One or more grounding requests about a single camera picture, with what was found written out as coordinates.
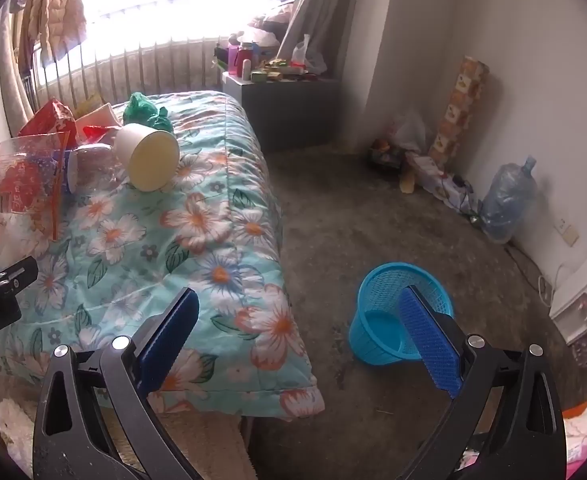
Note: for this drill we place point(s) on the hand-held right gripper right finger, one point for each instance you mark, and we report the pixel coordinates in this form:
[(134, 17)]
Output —
[(428, 340)]

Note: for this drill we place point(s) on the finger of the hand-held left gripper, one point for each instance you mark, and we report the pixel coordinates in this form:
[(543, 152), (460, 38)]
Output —
[(15, 275)]

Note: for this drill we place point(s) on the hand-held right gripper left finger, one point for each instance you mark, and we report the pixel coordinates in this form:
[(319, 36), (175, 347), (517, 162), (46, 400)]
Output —
[(173, 330)]

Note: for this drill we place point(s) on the blue plastic basket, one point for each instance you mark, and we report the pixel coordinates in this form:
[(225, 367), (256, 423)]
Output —
[(378, 300)]

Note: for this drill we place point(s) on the clear red printed plastic bag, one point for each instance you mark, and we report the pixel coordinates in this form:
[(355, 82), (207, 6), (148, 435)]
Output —
[(18, 185)]

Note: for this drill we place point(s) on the blue label plastic bottle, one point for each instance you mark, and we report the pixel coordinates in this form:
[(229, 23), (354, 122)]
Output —
[(95, 165)]

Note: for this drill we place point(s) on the red white paper bag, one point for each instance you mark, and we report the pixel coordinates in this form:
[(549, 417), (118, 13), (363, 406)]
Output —
[(48, 117)]

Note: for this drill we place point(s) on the white paper cup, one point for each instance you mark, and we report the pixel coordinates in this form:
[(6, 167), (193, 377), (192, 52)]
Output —
[(148, 160)]

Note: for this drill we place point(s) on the yellow snack packet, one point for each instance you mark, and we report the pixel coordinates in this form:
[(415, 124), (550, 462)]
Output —
[(90, 104)]

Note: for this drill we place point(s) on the green plastic bag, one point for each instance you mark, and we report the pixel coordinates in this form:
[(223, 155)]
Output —
[(141, 110)]

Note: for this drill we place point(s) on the white fluffy cloth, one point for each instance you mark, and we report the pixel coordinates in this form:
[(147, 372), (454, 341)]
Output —
[(15, 435)]

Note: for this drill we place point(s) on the floral quilted blanket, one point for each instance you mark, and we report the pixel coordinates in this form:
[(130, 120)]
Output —
[(198, 210)]

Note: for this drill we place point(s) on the red plastic wrapper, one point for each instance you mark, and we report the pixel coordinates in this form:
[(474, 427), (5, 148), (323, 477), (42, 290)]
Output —
[(95, 134)]

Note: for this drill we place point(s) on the orange flat board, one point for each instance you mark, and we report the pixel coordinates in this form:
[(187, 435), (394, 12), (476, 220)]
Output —
[(578, 406)]

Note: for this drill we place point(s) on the large clear blue water jug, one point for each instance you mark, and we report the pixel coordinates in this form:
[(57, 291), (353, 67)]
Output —
[(506, 195)]

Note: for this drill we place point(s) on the dark box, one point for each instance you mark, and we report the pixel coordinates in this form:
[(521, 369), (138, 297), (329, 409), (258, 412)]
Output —
[(386, 152)]

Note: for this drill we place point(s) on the beige curtain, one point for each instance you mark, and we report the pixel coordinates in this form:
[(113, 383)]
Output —
[(13, 75)]

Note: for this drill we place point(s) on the crumpled clear plastic bag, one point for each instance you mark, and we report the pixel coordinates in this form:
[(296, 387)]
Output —
[(411, 130)]

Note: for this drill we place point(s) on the tall patterned box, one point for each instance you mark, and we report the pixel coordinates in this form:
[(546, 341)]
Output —
[(461, 105)]

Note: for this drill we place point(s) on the metal window railing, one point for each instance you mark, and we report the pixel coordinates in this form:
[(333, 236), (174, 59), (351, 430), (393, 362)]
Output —
[(148, 65)]

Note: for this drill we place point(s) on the grey cabinet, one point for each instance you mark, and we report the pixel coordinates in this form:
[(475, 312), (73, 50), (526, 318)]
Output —
[(293, 110)]

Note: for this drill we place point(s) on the small white bottle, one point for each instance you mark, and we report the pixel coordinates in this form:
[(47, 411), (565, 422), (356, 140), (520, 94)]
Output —
[(247, 70)]

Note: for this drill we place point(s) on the beige puffy jacket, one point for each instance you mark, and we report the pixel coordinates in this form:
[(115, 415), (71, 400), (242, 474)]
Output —
[(55, 5)]

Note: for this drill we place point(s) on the pink bottle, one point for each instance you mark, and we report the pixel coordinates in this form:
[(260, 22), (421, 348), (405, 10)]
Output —
[(232, 57)]

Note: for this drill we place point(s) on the pile of small boxes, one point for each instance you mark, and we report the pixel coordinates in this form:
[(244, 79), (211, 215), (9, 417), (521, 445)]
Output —
[(281, 70)]

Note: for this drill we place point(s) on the red bottle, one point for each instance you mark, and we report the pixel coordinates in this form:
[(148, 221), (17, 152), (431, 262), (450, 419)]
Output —
[(245, 57)]

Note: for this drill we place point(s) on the white plastic bag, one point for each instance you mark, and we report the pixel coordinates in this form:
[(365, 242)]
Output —
[(307, 55)]

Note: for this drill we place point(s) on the grey curtain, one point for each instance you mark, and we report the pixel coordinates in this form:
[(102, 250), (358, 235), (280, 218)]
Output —
[(323, 0)]

